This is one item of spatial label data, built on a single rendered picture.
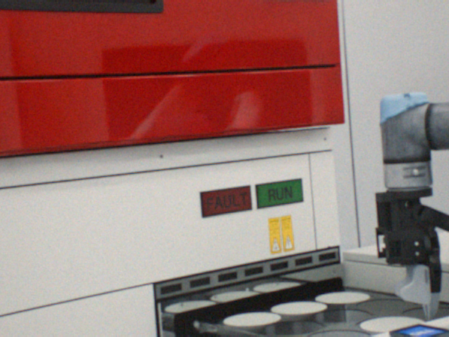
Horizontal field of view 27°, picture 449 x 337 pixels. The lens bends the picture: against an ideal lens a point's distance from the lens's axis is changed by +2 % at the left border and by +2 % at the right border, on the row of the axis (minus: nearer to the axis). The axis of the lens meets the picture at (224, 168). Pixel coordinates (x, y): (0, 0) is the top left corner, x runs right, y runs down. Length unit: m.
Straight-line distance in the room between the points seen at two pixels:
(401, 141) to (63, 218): 0.56
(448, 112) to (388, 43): 2.72
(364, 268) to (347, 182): 2.12
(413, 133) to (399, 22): 2.78
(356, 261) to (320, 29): 0.47
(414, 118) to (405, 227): 0.18
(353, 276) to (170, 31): 0.64
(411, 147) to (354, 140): 2.52
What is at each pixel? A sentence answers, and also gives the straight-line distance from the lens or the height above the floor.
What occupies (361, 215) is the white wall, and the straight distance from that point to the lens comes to 4.05.
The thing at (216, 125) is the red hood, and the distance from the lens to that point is 1.66.
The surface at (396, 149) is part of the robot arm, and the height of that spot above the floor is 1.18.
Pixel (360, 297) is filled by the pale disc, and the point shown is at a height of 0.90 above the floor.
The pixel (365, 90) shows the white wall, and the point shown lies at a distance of 4.08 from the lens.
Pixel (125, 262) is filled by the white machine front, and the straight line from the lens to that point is 1.62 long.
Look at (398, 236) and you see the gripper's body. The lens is 1.51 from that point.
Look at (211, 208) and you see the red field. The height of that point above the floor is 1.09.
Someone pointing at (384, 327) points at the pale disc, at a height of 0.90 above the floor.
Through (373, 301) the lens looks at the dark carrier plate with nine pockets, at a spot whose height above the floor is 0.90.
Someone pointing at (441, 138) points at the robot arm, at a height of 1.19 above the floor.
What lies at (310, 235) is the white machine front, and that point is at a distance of 1.87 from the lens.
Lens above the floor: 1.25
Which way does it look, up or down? 3 degrees down
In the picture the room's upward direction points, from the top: 5 degrees counter-clockwise
